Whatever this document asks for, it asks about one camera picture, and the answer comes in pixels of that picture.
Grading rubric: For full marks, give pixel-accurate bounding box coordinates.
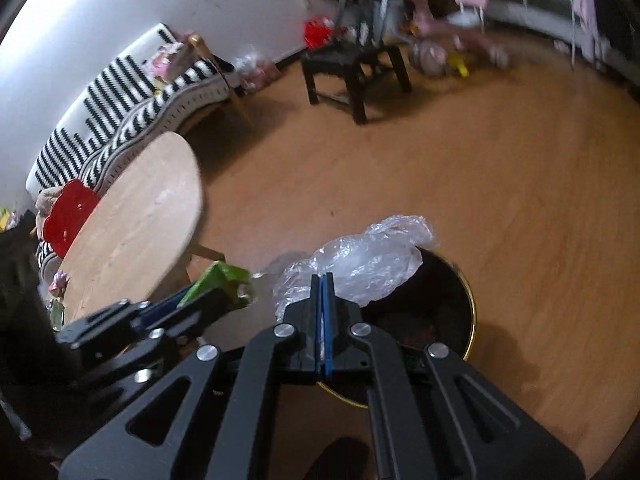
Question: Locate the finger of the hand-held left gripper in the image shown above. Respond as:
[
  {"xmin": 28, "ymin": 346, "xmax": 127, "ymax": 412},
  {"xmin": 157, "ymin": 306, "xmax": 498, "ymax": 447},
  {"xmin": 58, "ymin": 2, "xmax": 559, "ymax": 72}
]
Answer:
[
  {"xmin": 72, "ymin": 287, "xmax": 241, "ymax": 403},
  {"xmin": 55, "ymin": 287, "xmax": 196, "ymax": 358}
]

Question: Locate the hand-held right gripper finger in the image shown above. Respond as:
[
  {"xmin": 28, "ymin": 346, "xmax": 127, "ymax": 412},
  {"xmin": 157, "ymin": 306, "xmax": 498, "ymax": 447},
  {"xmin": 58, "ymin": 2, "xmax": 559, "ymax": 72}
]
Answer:
[
  {"xmin": 59, "ymin": 274, "xmax": 325, "ymax": 480},
  {"xmin": 323, "ymin": 273, "xmax": 587, "ymax": 480}
]

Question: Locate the green snack packet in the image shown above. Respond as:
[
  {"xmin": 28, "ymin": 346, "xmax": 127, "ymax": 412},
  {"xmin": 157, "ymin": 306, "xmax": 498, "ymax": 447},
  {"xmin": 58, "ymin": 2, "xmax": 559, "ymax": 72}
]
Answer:
[{"xmin": 177, "ymin": 260, "xmax": 253, "ymax": 311}]

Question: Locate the clear plastic bag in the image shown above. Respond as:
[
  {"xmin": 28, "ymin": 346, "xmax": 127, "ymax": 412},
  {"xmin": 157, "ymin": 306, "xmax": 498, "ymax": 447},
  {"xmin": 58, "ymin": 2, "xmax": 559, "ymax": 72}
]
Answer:
[{"xmin": 272, "ymin": 215, "xmax": 438, "ymax": 323}]

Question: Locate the black bin with gold rim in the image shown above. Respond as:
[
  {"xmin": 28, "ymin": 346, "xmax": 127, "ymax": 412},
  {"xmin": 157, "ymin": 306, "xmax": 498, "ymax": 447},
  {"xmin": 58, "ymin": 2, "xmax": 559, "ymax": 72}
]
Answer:
[{"xmin": 315, "ymin": 247, "xmax": 478, "ymax": 408}]

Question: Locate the round wooden table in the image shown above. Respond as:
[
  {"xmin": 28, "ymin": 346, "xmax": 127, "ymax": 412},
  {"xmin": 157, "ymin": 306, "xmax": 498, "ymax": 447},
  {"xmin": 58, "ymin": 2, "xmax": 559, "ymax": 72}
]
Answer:
[{"xmin": 60, "ymin": 132, "xmax": 227, "ymax": 326}]

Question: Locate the red plastic chair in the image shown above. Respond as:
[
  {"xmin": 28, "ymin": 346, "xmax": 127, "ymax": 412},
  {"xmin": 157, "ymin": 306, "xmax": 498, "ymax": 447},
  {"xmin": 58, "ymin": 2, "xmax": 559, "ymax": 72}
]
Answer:
[{"xmin": 42, "ymin": 179, "xmax": 101, "ymax": 257}]

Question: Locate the beige plush toy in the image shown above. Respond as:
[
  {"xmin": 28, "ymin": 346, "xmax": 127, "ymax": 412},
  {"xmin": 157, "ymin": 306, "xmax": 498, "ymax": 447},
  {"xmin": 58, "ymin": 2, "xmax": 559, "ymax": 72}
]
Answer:
[{"xmin": 34, "ymin": 187, "xmax": 64, "ymax": 212}]

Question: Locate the black white striped sofa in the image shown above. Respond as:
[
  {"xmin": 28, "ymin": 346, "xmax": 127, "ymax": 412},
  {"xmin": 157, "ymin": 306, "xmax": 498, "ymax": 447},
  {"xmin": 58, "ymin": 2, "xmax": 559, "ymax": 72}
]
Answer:
[{"xmin": 25, "ymin": 22, "xmax": 251, "ymax": 281}]

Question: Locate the clear bag of pink packets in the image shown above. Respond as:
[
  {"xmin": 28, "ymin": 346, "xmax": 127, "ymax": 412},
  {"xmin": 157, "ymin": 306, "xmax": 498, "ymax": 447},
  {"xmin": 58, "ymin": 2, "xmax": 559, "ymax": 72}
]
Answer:
[{"xmin": 235, "ymin": 55, "xmax": 283, "ymax": 93}]

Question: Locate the pink printed bag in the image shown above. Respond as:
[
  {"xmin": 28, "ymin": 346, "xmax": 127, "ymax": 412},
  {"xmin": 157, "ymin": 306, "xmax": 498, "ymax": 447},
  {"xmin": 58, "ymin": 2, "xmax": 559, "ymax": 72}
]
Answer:
[{"xmin": 150, "ymin": 42, "xmax": 188, "ymax": 78}]

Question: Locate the black wooden chair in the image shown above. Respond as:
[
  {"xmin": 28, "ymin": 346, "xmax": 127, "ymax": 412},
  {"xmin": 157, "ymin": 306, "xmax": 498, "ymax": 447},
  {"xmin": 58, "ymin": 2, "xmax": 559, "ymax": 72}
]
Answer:
[{"xmin": 301, "ymin": 0, "xmax": 413, "ymax": 126}]

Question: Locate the red plastic bag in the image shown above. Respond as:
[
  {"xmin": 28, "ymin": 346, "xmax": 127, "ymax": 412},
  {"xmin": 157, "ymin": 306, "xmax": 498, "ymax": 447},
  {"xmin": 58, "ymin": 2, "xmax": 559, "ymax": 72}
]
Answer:
[{"xmin": 304, "ymin": 19, "xmax": 335, "ymax": 50}]

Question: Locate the pink ride-on toy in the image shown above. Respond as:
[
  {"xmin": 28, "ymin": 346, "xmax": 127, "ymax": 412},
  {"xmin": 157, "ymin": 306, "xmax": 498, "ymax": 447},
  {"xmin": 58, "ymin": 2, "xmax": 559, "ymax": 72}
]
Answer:
[{"xmin": 392, "ymin": 0, "xmax": 511, "ymax": 78}]

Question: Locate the pink hanging coat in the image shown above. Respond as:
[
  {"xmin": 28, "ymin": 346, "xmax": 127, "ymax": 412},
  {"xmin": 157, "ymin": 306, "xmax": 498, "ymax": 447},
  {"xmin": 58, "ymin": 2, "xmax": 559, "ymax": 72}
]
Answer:
[{"xmin": 572, "ymin": 0, "xmax": 603, "ymax": 58}]

